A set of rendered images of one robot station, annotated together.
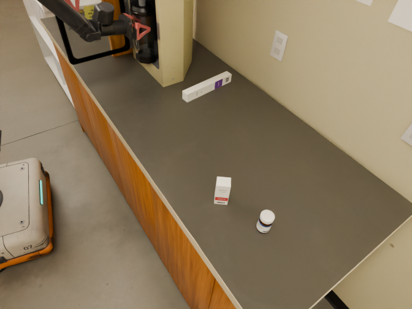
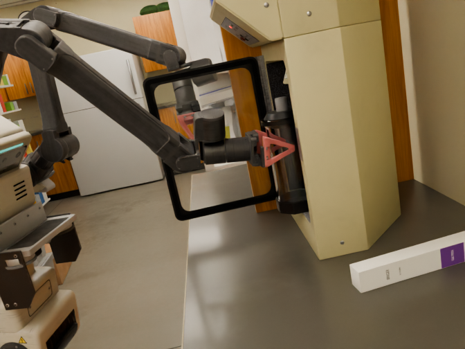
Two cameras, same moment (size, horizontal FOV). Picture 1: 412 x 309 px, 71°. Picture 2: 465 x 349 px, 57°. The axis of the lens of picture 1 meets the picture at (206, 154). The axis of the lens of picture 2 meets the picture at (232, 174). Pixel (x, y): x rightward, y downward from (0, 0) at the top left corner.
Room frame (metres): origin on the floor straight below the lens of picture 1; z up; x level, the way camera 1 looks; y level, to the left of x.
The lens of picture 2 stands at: (0.38, -0.17, 1.39)
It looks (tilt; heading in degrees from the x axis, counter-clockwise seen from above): 15 degrees down; 37
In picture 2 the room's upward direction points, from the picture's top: 12 degrees counter-clockwise
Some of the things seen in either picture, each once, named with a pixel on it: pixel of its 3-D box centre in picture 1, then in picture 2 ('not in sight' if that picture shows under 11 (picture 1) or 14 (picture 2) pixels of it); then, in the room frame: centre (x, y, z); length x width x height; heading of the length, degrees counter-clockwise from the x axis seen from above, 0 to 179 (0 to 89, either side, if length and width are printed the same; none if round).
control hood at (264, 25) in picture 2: not in sight; (241, 25); (1.23, 0.37, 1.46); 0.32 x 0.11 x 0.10; 39
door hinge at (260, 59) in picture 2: (126, 8); (272, 129); (1.38, 0.43, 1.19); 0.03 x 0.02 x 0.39; 39
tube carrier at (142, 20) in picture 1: (144, 34); (290, 160); (1.26, 0.32, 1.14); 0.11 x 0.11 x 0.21
